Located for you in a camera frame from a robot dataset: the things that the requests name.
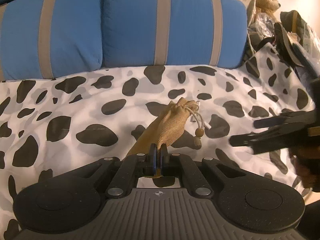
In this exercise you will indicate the cow print blanket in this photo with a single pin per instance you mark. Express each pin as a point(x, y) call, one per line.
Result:
point(49, 127)

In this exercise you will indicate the left blue striped cushion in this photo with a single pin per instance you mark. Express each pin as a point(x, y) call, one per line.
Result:
point(46, 39)

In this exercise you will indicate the brown teddy bear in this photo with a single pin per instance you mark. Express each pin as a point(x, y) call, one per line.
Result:
point(267, 6)

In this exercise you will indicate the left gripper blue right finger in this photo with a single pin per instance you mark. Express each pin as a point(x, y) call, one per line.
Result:
point(183, 167)

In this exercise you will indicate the blue striped cushion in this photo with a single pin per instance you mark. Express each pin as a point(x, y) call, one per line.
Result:
point(174, 32)
point(46, 39)

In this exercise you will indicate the right blue striped cushion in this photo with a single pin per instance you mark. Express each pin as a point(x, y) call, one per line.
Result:
point(174, 32)

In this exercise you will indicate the tan drawstring pouch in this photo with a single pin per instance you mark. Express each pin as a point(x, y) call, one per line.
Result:
point(169, 127)

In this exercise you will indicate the pile of dark clothes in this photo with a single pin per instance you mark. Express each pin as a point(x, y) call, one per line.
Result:
point(295, 41)

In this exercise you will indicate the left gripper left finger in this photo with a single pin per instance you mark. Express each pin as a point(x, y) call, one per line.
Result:
point(130, 170)

